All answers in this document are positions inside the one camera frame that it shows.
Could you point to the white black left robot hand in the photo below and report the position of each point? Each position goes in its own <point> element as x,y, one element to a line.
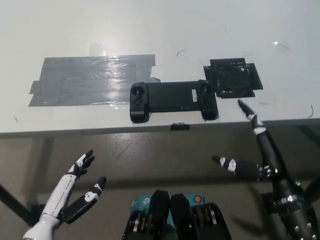
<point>58,197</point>

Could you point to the large grey tape patch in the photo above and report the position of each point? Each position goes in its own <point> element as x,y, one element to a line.
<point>87,82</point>

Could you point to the square black tape patch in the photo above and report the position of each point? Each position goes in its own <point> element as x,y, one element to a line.
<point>232,77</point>

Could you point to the black diagonal table brace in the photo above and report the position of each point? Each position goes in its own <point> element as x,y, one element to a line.
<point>12,200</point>

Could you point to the teal box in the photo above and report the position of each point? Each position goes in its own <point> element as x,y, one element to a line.
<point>140,202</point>

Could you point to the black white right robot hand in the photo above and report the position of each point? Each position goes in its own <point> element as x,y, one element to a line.
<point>271,155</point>

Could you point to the black game controller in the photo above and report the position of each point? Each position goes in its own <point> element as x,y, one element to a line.
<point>172,97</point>

